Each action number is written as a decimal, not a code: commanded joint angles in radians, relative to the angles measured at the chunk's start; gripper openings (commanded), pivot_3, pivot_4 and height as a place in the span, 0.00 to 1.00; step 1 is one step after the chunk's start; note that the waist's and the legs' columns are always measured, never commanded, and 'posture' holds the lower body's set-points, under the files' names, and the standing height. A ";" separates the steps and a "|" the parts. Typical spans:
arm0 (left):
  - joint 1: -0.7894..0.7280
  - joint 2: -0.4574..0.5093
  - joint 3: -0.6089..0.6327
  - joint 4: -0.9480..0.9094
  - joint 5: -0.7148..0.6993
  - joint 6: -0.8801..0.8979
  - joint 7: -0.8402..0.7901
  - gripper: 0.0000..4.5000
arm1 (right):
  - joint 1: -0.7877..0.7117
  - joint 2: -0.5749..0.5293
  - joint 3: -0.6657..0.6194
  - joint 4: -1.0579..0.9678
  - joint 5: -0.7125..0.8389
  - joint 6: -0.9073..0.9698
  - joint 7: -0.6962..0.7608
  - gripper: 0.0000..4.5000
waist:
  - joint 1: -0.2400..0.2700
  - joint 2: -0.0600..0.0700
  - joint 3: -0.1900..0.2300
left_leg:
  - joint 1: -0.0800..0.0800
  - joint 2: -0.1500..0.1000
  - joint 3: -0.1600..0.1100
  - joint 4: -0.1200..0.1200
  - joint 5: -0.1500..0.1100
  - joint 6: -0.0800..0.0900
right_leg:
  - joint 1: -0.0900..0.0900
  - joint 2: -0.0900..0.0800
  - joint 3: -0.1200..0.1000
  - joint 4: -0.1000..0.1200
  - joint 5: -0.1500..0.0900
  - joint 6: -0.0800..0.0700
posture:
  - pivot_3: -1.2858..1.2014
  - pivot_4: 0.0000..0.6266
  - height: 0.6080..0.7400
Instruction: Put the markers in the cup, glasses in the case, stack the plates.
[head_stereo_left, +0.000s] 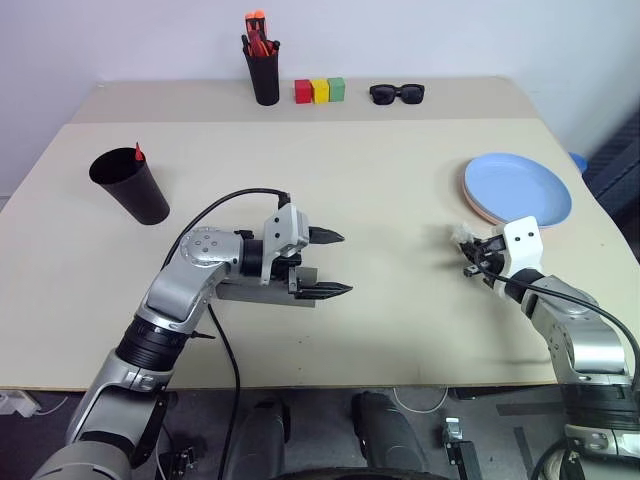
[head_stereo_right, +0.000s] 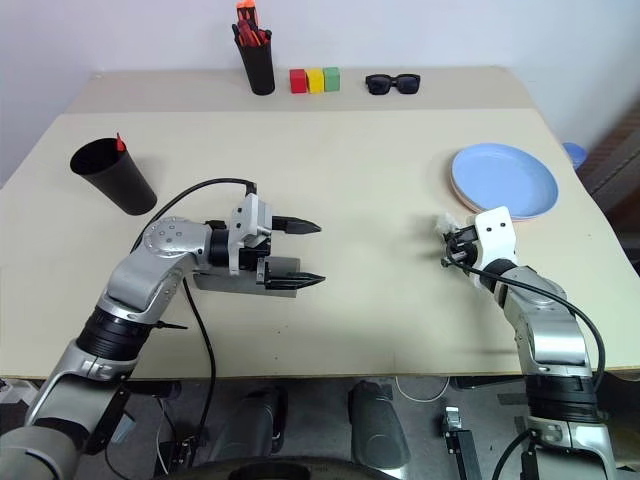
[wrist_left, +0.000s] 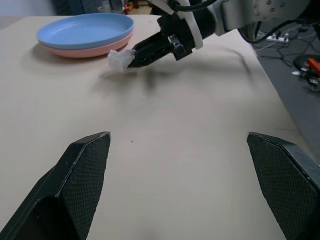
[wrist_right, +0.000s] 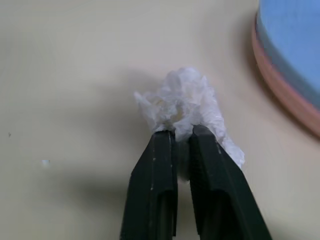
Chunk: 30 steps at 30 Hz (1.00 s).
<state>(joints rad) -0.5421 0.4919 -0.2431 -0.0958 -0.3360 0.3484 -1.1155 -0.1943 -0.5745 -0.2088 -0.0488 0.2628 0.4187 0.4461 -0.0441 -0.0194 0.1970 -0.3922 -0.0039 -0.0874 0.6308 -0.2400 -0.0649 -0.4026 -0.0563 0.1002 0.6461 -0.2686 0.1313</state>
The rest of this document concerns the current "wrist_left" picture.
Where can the pink plate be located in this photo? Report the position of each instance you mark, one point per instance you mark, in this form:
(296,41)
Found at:
(82,52)

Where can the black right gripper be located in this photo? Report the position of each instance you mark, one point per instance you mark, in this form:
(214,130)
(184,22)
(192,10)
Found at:
(178,30)

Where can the white tissue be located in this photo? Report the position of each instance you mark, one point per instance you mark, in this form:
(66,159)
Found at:
(117,61)

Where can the dark furniture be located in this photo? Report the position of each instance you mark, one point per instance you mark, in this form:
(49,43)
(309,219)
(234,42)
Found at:
(75,6)

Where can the orange black floor device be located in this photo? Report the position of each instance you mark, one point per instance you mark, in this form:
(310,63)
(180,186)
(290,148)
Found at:
(311,67)

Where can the white power strip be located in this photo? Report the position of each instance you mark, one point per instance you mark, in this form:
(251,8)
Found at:
(277,38)

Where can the blue plate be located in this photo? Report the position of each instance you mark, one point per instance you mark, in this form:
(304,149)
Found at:
(85,32)

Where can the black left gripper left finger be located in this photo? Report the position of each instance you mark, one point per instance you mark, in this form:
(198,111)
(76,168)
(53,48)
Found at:
(75,190)

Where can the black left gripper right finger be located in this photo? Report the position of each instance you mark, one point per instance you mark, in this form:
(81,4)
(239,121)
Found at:
(290,185)

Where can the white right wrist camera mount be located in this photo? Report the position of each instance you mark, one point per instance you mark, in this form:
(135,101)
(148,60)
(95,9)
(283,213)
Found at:
(193,30)

